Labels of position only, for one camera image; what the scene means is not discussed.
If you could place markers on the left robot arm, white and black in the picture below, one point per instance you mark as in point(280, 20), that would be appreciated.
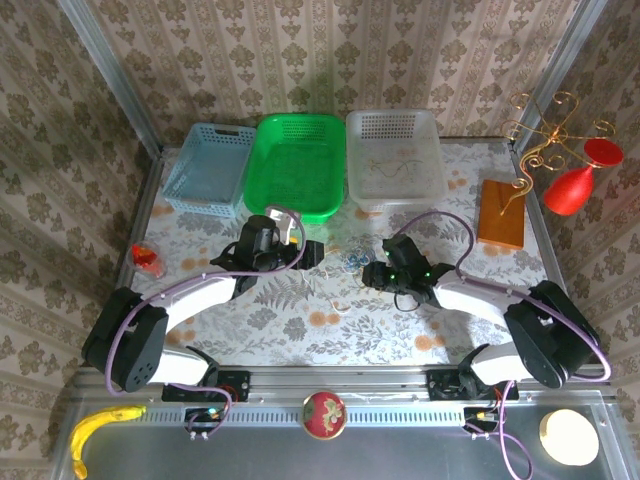
point(125, 340)

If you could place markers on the green plastic basket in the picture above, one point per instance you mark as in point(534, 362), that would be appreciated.
point(295, 170)

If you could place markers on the floral patterned table mat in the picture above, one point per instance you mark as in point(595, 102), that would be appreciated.
point(320, 340)

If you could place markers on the light blue plastic basket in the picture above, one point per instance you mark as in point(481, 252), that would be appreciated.
point(205, 170)

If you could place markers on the orange wooden block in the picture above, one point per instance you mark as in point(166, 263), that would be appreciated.
point(500, 220)

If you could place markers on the small clear cup, red contents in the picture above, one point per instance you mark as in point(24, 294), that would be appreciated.
point(147, 260)

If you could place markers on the white plastic basket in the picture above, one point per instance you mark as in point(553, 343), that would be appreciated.
point(395, 135)

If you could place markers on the red embroidered ball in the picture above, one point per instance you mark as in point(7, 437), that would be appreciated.
point(324, 415)

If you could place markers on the black connector socket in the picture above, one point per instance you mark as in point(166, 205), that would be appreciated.
point(200, 415)
point(477, 416)

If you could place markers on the grey metal shelf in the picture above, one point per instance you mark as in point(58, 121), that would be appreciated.
point(400, 455)

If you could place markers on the red goblet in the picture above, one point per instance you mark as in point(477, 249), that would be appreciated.
point(567, 192)

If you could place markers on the round cream disc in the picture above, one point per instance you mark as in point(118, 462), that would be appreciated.
point(570, 437)

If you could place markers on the yellow banana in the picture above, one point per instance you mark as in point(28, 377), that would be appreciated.
point(82, 435)

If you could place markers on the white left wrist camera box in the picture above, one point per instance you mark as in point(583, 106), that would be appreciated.
point(280, 220)

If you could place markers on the aluminium frame rail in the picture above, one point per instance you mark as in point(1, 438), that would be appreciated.
point(340, 380)

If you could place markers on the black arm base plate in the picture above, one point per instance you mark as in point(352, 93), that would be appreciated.
point(440, 387)
point(235, 387)

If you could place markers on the aluminium frame post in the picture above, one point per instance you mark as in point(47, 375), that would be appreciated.
point(556, 75)
point(112, 75)

